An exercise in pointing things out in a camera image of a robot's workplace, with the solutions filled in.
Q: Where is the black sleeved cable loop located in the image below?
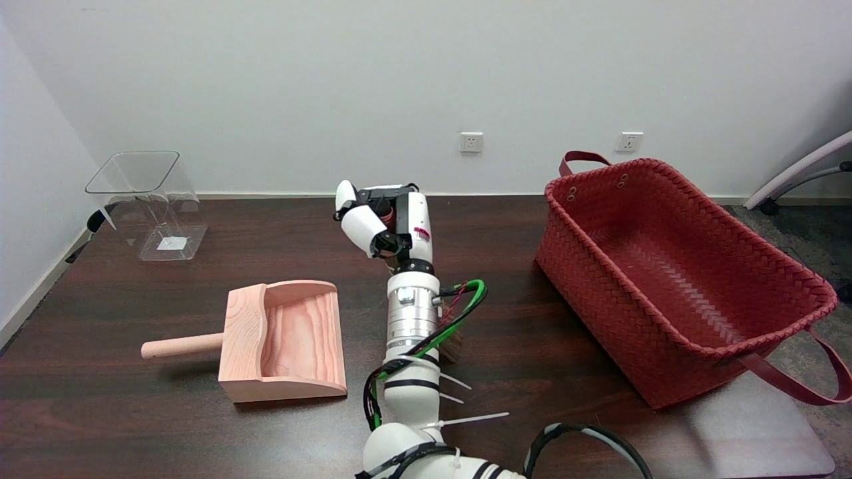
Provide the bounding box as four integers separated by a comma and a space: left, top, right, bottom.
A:
523, 422, 656, 479

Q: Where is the red woven basket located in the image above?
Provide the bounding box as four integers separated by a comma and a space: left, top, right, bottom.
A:
535, 151, 852, 410

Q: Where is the clear acrylic container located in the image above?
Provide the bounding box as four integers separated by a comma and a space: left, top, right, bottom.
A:
85, 151, 208, 261

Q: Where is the white office chair base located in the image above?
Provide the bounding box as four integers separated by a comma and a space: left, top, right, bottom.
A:
744, 130, 852, 303

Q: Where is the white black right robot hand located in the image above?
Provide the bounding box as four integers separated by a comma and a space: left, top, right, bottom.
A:
334, 180, 435, 274

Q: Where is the brown bristle hand broom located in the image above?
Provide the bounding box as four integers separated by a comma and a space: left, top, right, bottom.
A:
379, 198, 465, 364

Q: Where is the green and black cable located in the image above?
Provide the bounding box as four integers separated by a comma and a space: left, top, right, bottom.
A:
363, 279, 489, 433

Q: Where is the wooden dustpan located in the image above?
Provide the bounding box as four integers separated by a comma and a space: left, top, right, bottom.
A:
140, 280, 347, 404

